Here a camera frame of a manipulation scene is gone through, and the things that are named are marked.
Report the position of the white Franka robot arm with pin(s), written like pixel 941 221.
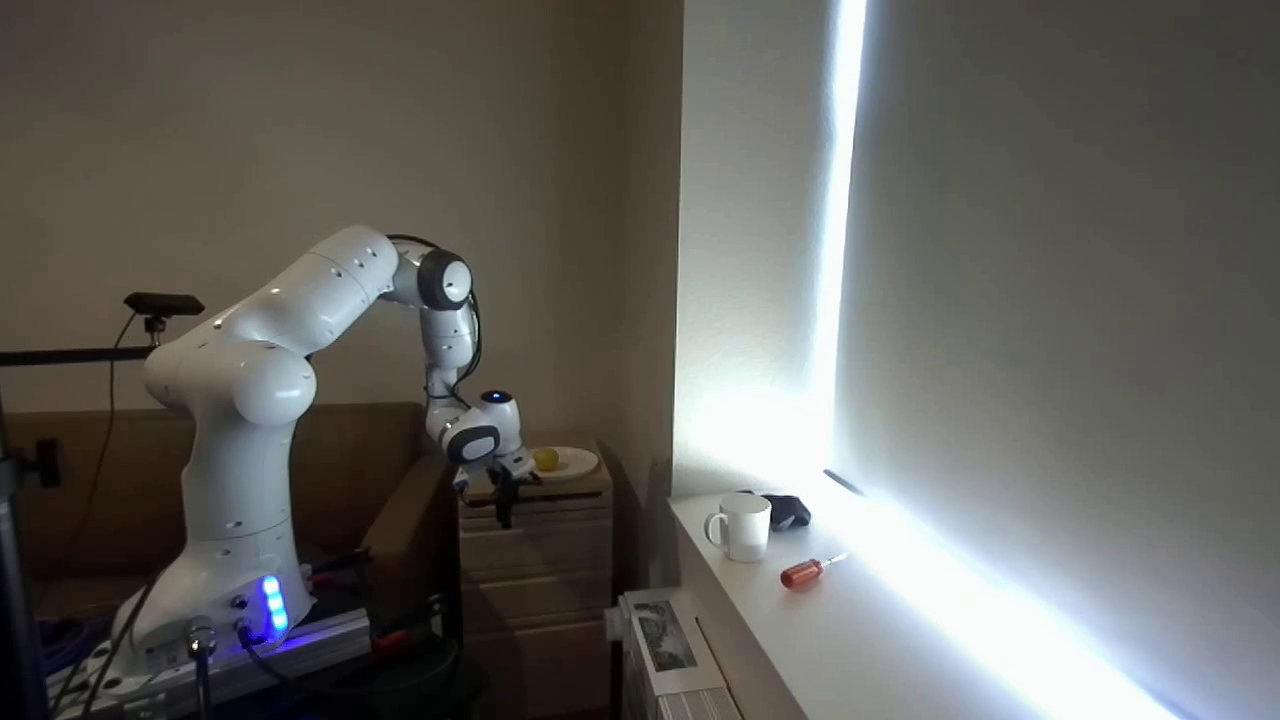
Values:
pixel 241 400

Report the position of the wide grey window blind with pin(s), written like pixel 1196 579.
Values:
pixel 1066 295

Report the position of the yellow lemon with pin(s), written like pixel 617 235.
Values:
pixel 545 461

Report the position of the thin wooden cabinet drawer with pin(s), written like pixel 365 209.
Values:
pixel 564 513

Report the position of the brown cardboard box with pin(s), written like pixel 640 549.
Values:
pixel 406 534

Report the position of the white round plate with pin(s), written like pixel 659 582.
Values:
pixel 581 461

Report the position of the black horizontal camera pole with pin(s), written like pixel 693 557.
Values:
pixel 65 358

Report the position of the narrow white window blind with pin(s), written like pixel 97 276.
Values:
pixel 745 242

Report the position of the medium wooden cabinet drawer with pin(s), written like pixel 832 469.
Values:
pixel 539 603
pixel 539 553

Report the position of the light wooden drawer cabinet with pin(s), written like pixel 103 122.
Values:
pixel 560 498

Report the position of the dark stand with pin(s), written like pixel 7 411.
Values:
pixel 18 586

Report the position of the white ribbed radiator unit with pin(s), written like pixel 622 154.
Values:
pixel 666 654

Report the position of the black stereo camera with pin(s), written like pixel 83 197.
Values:
pixel 160 307

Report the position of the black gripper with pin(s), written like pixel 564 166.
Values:
pixel 501 483

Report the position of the tall wooden cabinet drawer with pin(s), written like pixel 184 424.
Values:
pixel 539 666

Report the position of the white window sill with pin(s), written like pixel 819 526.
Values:
pixel 855 641

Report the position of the metal robot base platform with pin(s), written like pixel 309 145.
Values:
pixel 321 641

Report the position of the brown wooden back panel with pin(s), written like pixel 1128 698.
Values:
pixel 360 453

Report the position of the white ceramic mug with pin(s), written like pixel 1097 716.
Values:
pixel 745 528

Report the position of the small dark object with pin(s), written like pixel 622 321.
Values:
pixel 791 513

